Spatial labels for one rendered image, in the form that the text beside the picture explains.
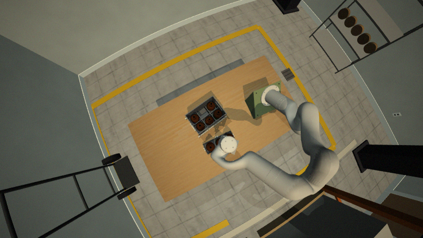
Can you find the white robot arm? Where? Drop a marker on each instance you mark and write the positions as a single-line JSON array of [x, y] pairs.
[[324, 163]]

